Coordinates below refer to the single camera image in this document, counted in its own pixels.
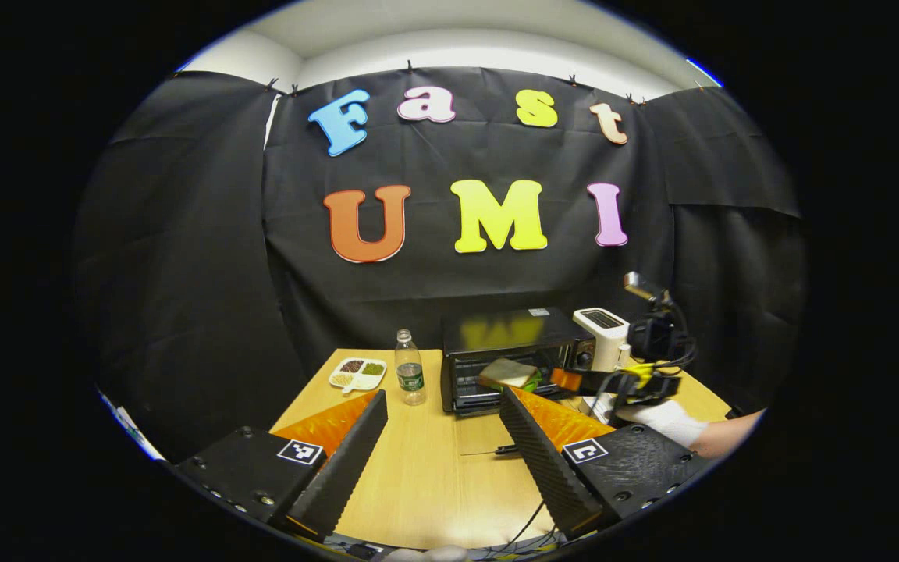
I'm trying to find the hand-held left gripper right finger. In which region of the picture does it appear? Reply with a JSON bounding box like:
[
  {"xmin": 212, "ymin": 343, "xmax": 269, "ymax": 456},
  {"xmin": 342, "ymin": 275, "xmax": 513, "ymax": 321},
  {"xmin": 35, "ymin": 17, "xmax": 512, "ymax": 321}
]
[{"xmin": 498, "ymin": 386, "xmax": 720, "ymax": 541}]

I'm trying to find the sandwich with lettuce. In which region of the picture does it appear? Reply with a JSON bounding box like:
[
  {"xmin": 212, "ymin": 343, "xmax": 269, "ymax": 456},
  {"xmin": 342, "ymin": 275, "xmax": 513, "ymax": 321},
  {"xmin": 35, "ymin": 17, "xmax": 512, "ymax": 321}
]
[{"xmin": 478, "ymin": 357, "xmax": 542, "ymax": 393}]

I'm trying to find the clear plastic water bottle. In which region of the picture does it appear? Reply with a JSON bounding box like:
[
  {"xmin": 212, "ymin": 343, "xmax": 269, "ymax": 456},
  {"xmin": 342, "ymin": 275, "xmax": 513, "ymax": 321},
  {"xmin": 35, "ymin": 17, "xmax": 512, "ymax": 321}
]
[{"xmin": 395, "ymin": 329, "xmax": 427, "ymax": 407}]

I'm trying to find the black backdrop cloth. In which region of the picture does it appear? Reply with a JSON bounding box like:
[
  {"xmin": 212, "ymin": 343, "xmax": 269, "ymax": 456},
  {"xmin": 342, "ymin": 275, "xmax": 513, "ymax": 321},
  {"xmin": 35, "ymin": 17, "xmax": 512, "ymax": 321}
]
[{"xmin": 71, "ymin": 66, "xmax": 808, "ymax": 461}]

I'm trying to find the white compartment plate with beans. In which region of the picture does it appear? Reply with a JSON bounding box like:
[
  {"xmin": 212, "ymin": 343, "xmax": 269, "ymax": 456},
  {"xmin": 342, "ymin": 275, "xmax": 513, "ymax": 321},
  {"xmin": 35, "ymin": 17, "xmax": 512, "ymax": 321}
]
[{"xmin": 329, "ymin": 357, "xmax": 388, "ymax": 393}]

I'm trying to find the white toaster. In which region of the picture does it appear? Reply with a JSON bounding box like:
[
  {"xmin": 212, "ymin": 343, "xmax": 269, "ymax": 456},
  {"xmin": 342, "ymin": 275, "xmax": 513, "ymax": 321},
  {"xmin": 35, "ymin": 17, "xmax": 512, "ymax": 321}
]
[{"xmin": 572, "ymin": 308, "xmax": 631, "ymax": 372}]

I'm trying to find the black electric oven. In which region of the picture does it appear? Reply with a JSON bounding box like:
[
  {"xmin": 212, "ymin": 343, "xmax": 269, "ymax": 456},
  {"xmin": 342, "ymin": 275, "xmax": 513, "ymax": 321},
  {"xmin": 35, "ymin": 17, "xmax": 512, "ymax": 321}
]
[{"xmin": 440, "ymin": 307, "xmax": 597, "ymax": 416}]

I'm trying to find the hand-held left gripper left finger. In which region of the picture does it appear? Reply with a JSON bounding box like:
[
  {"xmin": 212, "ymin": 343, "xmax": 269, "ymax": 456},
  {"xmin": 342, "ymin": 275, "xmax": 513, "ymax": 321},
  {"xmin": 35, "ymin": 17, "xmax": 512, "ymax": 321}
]
[{"xmin": 172, "ymin": 389, "xmax": 389, "ymax": 541}]

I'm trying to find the black cable tangle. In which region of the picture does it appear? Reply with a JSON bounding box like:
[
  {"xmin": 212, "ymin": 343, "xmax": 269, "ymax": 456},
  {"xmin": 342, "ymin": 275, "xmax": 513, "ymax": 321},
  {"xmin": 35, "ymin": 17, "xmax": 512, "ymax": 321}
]
[{"xmin": 489, "ymin": 500, "xmax": 560, "ymax": 557}]

